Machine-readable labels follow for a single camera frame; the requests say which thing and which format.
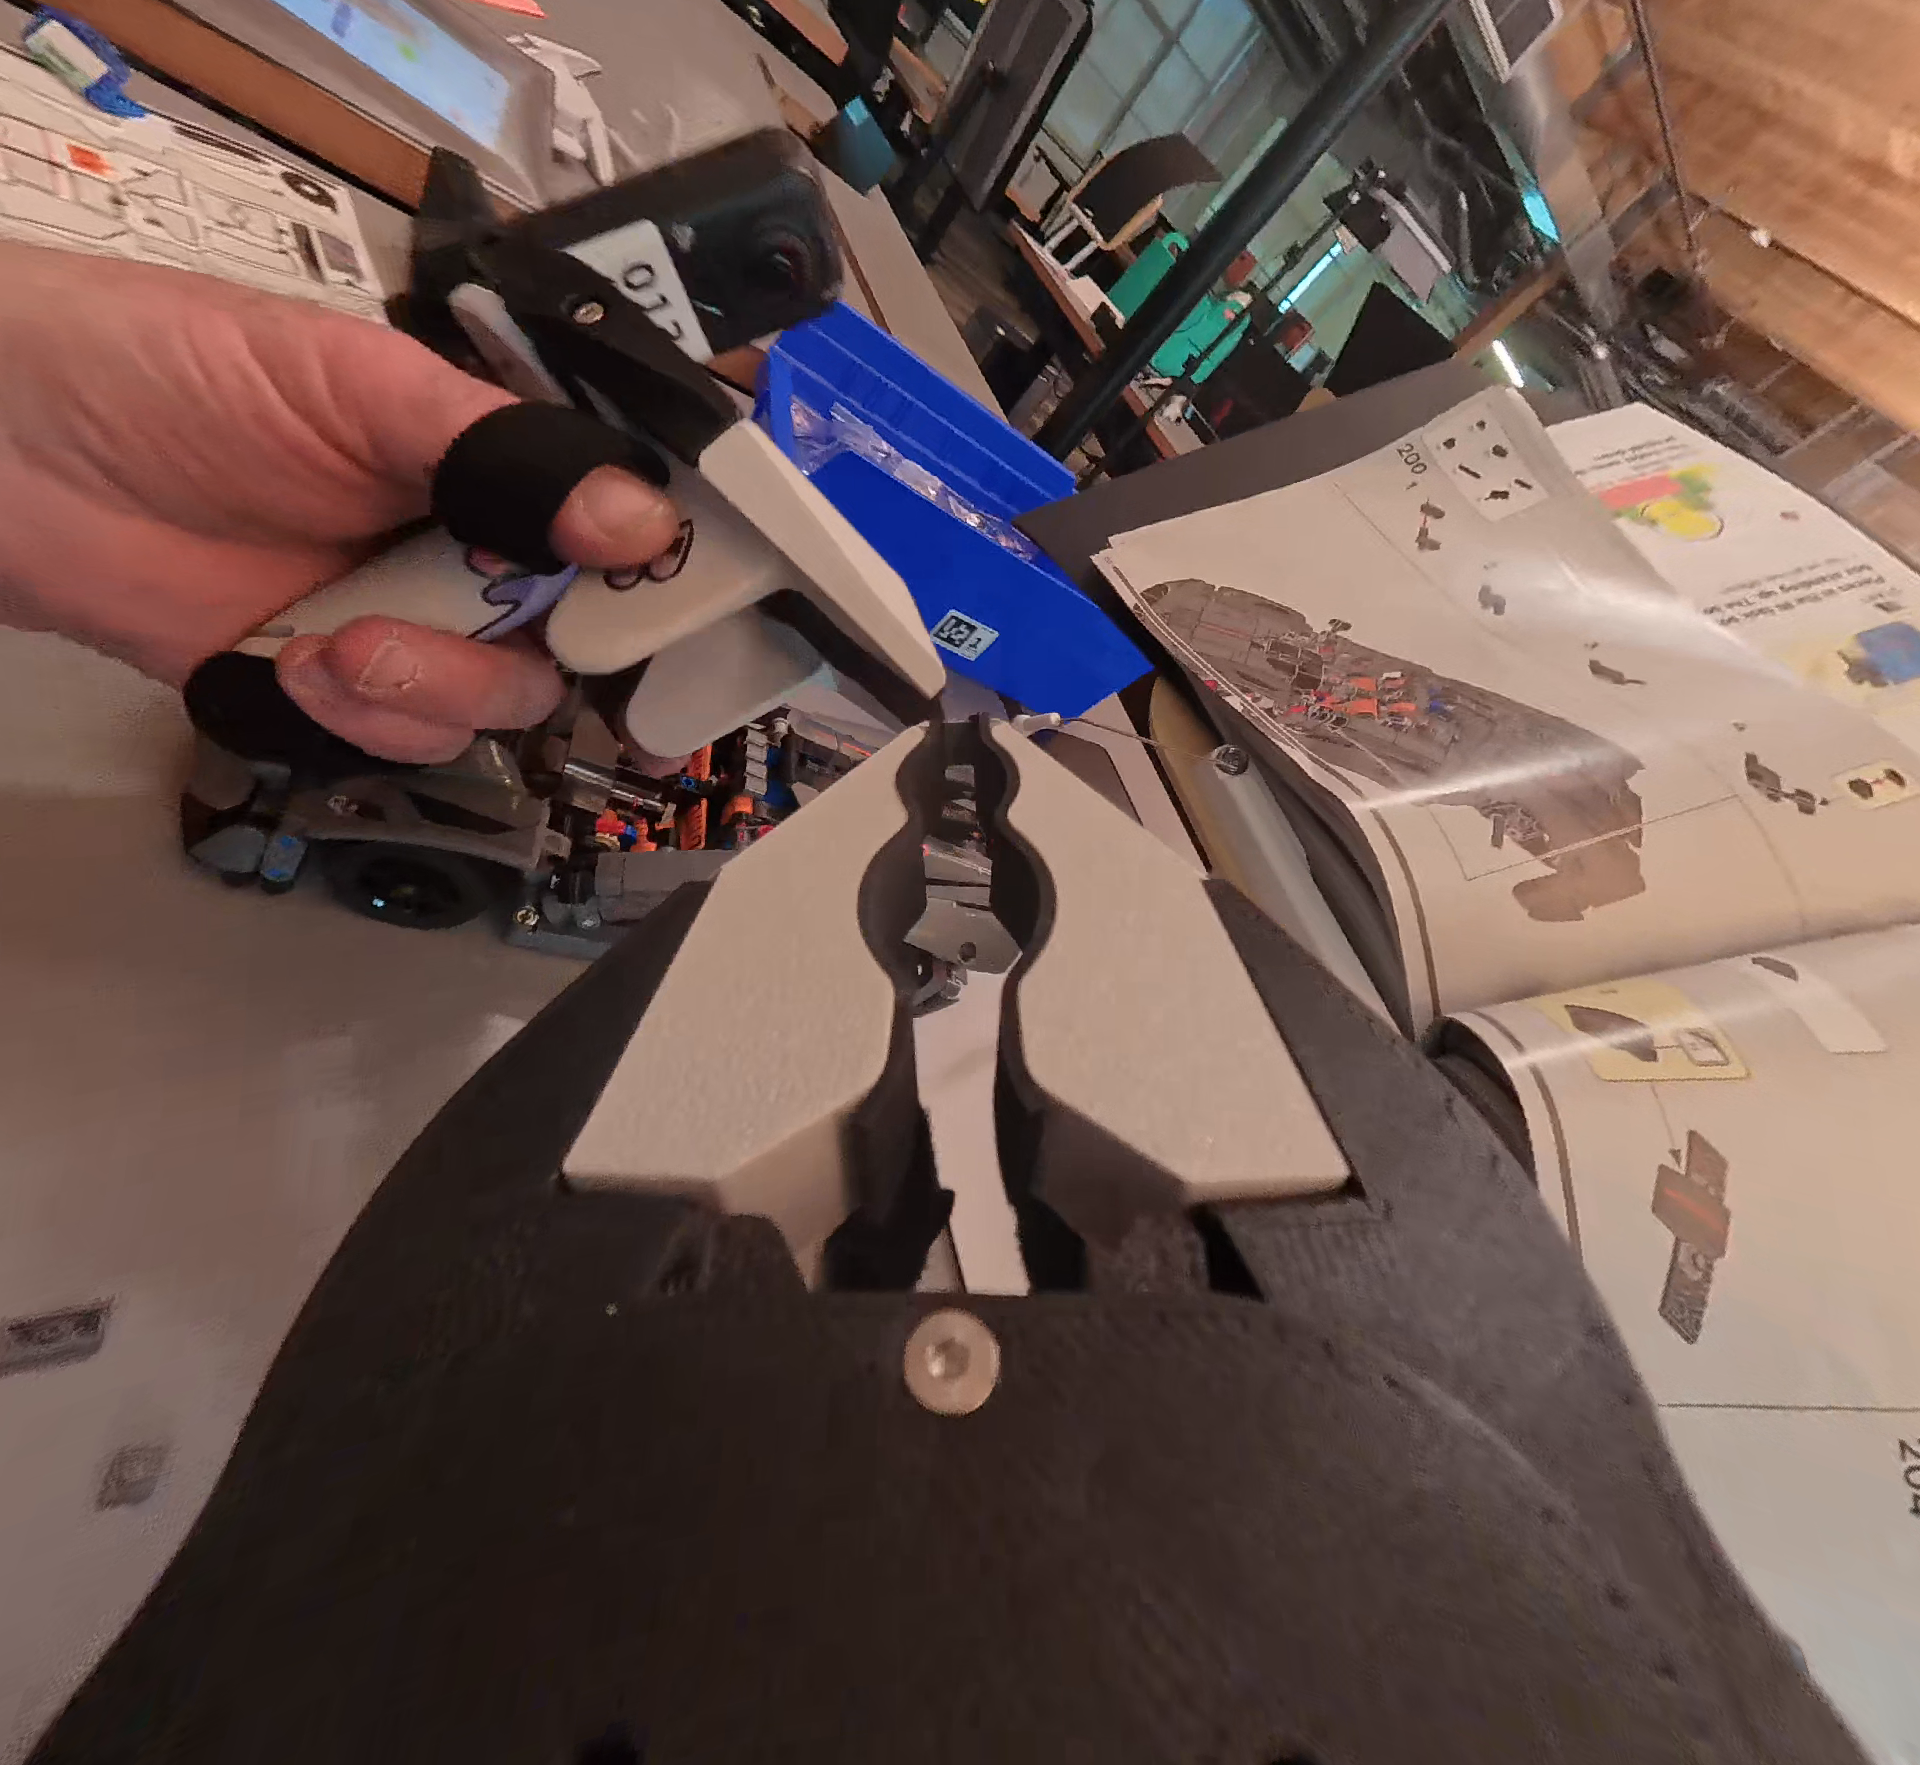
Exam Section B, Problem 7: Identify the black cardboard sheet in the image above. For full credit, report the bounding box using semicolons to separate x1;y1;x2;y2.
1021;361;1533;551

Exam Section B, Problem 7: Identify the blue storage bin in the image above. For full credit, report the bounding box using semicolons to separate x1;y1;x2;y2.
752;298;1158;746

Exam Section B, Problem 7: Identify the person's left hand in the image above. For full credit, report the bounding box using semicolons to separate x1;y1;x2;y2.
0;237;683;765

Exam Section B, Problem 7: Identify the lego instruction booklet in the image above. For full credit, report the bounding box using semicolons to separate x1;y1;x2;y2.
1092;385;1920;1765

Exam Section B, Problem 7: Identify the black chair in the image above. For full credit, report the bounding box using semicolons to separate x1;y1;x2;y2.
1043;129;1224;283

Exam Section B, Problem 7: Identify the green plastic object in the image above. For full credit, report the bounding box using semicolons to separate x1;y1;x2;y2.
1102;226;1276;372

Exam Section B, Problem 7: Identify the black metal pole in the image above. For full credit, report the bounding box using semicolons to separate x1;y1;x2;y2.
1051;0;1592;451

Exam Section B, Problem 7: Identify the white sticker sheet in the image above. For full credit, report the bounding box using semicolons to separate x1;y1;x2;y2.
0;39;399;318

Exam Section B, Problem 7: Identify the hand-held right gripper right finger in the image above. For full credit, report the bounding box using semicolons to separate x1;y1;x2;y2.
974;713;1355;1296

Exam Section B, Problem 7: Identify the silver ventilation duct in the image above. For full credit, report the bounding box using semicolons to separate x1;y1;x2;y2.
1379;0;1636;296

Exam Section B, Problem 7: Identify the black perforated panel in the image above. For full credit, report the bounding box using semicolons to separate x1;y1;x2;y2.
938;0;1097;212

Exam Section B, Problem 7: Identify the small dark box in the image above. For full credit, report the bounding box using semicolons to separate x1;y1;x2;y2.
815;90;901;191

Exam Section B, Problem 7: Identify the small blue white item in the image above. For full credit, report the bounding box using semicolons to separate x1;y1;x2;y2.
21;7;143;116

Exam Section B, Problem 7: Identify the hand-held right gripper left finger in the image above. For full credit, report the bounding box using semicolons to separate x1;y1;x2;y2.
559;719;961;1293

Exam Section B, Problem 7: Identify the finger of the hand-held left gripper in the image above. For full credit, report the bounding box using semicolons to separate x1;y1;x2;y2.
694;416;950;706

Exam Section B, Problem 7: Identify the grey lego car model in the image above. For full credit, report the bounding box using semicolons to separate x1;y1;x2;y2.
180;676;1083;1016

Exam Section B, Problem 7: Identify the white plug with cable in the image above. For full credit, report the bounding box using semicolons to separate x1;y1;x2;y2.
1002;703;1246;775

